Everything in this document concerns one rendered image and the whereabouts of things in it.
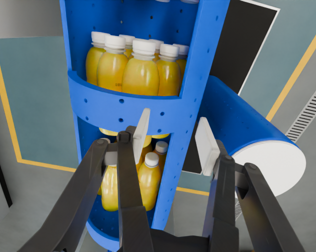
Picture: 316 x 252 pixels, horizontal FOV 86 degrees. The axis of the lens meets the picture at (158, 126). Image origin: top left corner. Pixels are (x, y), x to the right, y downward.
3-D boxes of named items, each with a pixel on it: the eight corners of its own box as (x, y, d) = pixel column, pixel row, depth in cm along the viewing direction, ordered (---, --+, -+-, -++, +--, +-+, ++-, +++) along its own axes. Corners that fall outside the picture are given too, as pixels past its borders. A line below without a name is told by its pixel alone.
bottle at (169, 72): (172, 129, 45) (189, 56, 36) (165, 142, 39) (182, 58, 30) (148, 122, 47) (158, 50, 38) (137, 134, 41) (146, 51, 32)
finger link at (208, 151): (212, 150, 14) (221, 151, 14) (200, 116, 21) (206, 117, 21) (202, 175, 16) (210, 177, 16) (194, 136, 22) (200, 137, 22)
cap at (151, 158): (153, 155, 50) (154, 150, 49) (161, 163, 48) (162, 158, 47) (142, 158, 48) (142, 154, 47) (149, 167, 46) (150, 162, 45)
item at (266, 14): (154, 156, 188) (153, 166, 175) (198, -9, 116) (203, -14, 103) (198, 165, 192) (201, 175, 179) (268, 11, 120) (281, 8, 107)
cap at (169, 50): (180, 56, 35) (182, 46, 34) (175, 57, 32) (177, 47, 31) (162, 52, 36) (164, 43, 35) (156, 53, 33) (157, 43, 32)
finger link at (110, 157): (126, 170, 14) (91, 164, 14) (137, 138, 18) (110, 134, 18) (127, 156, 13) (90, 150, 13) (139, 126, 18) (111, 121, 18)
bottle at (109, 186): (128, 203, 56) (131, 160, 47) (109, 217, 51) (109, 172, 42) (115, 189, 59) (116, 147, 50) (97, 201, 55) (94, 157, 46)
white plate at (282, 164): (209, 160, 55) (208, 158, 57) (232, 208, 67) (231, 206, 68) (302, 128, 49) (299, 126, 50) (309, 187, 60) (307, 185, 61)
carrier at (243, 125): (182, 85, 133) (195, 114, 145) (207, 158, 56) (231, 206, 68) (217, 68, 126) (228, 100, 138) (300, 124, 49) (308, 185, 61)
